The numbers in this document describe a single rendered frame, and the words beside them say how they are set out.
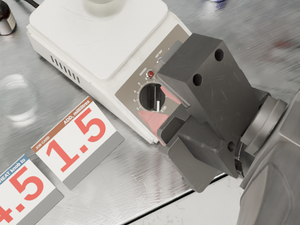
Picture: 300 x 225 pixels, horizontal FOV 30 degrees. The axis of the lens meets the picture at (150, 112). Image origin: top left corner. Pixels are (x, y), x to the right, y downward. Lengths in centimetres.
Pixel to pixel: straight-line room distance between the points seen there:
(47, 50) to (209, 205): 26
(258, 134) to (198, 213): 33
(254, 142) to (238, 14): 41
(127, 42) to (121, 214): 20
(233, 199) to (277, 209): 39
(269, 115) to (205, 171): 16
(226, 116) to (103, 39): 25
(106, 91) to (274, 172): 36
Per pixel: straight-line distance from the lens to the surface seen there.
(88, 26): 65
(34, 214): 68
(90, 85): 65
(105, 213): 67
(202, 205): 68
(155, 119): 51
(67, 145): 67
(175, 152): 47
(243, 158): 44
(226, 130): 43
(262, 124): 36
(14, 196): 67
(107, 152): 68
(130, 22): 65
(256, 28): 76
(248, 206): 32
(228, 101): 42
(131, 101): 64
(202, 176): 50
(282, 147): 33
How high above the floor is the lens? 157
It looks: 73 degrees down
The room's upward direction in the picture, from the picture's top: 3 degrees clockwise
